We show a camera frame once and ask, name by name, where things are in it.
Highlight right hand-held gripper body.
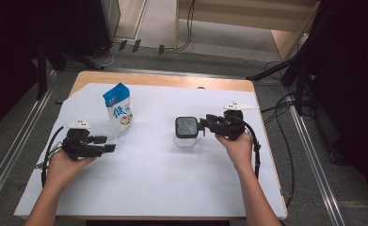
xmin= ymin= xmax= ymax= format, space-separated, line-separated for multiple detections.
xmin=216 ymin=101 xmax=260 ymax=141

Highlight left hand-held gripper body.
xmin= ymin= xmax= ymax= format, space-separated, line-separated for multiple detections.
xmin=61 ymin=120 xmax=106 ymax=162

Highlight clear jar with black lid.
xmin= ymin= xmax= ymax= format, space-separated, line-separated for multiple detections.
xmin=174 ymin=116 xmax=205 ymax=148

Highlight blue and white bag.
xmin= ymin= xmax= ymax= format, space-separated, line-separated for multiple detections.
xmin=102 ymin=82 xmax=135 ymax=138

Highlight person's left hand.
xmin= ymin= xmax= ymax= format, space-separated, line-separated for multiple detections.
xmin=45 ymin=148 xmax=98 ymax=190

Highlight person's right hand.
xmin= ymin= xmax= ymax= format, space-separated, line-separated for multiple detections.
xmin=215 ymin=131 xmax=255 ymax=173

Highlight white paper sheet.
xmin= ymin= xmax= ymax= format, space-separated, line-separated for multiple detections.
xmin=13 ymin=82 xmax=287 ymax=219

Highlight black metal stand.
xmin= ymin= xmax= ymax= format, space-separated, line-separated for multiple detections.
xmin=246 ymin=40 xmax=321 ymax=117
xmin=35 ymin=34 xmax=105 ymax=102

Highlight light wooden shelf unit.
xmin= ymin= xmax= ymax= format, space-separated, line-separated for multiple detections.
xmin=173 ymin=0 xmax=323 ymax=61

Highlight grey cabinet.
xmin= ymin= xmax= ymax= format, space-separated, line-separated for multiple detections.
xmin=99 ymin=0 xmax=122 ymax=40

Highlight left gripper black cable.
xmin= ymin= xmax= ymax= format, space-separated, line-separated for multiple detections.
xmin=35 ymin=125 xmax=67 ymax=189

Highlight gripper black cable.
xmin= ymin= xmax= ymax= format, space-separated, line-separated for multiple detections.
xmin=233 ymin=116 xmax=263 ymax=181
xmin=35 ymin=125 xmax=67 ymax=189

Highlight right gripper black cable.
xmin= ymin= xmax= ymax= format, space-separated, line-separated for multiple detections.
xmin=233 ymin=116 xmax=263 ymax=181

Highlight black floor cables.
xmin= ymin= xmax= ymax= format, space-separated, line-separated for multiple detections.
xmin=261 ymin=60 xmax=298 ymax=209

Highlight metal floor rail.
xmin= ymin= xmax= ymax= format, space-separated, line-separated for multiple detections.
xmin=0 ymin=69 xmax=59 ymax=218
xmin=288 ymin=103 xmax=346 ymax=226

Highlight white floor cable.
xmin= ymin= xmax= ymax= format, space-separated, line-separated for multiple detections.
xmin=88 ymin=42 xmax=123 ymax=69

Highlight black hanging cable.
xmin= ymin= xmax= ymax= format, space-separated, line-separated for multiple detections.
xmin=174 ymin=0 xmax=196 ymax=52

